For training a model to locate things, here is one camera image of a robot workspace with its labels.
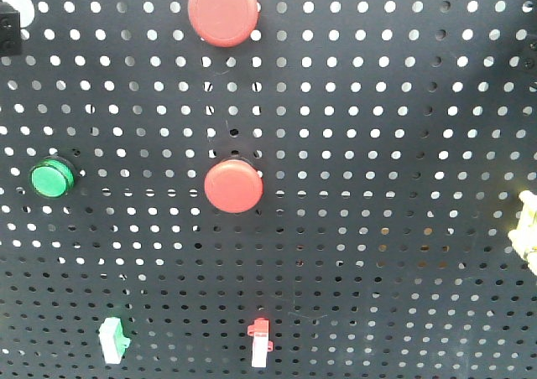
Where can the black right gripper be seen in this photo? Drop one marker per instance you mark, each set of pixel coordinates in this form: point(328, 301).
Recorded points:
point(527, 57)

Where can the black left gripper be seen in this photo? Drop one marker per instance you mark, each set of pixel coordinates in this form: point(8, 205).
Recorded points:
point(10, 36)

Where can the green round push button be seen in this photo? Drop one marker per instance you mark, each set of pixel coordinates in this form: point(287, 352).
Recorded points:
point(53, 177)

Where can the upper red mushroom button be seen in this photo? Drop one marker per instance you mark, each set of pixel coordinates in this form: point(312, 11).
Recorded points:
point(223, 23)

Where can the red mushroom button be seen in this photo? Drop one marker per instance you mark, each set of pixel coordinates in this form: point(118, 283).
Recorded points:
point(223, 23)
point(233, 186)

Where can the lower red mushroom button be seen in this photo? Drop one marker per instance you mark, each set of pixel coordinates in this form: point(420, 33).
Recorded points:
point(233, 186)

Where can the black perforated pegboard panel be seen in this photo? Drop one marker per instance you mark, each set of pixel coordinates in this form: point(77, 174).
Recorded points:
point(393, 138)

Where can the yellow toggle switch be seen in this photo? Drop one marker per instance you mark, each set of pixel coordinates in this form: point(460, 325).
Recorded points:
point(523, 237)

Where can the green-white rocker switch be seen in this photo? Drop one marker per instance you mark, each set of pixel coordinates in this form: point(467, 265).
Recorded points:
point(113, 341)

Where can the red-white rocker switch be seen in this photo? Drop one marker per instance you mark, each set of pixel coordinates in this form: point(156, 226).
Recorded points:
point(261, 344)

